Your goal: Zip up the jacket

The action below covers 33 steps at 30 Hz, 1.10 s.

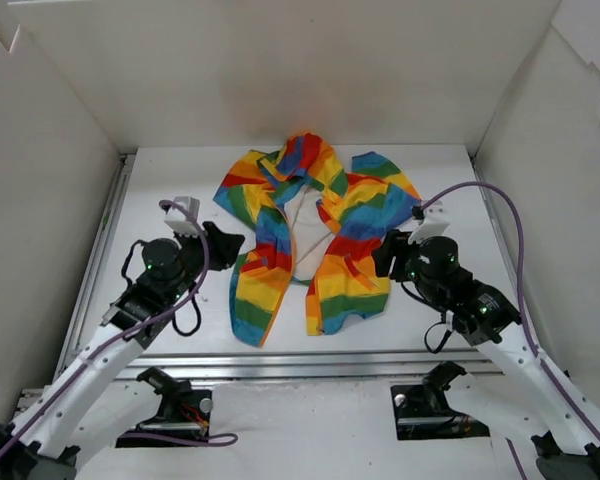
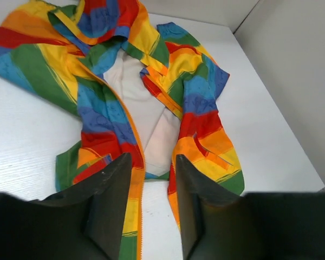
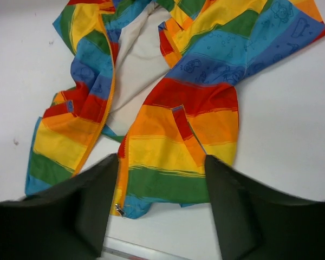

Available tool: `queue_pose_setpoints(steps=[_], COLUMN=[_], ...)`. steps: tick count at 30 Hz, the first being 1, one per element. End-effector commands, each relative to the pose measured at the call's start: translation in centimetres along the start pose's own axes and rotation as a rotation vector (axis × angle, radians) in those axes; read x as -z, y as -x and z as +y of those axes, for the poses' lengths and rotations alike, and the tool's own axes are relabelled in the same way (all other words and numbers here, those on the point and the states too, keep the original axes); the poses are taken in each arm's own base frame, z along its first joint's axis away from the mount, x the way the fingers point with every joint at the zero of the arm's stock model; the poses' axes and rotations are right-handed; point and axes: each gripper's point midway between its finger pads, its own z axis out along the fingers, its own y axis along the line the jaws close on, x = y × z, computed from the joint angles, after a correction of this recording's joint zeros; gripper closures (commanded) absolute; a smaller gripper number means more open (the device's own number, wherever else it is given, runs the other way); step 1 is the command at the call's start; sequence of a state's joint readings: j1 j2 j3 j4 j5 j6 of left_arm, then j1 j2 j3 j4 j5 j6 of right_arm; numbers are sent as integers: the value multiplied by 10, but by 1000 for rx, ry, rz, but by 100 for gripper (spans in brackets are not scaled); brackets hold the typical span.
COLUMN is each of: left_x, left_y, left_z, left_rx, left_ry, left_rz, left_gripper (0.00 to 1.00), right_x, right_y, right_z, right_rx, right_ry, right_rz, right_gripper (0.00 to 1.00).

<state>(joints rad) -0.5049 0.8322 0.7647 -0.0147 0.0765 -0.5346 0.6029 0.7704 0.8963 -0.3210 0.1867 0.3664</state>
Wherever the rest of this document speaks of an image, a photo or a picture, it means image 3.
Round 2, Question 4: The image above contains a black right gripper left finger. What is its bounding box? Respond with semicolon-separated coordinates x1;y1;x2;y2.
0;154;118;259

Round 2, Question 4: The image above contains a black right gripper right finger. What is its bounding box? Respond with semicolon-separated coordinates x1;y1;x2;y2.
205;155;325;259

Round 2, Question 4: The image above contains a silver zipper slider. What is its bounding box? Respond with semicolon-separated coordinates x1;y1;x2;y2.
115;204;125;217

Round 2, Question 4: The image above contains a rainbow striped zip jacket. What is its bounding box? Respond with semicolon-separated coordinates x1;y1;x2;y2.
25;1;325;219

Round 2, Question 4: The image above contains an aluminium table edge rail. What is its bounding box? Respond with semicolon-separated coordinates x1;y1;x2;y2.
99;236;186;259

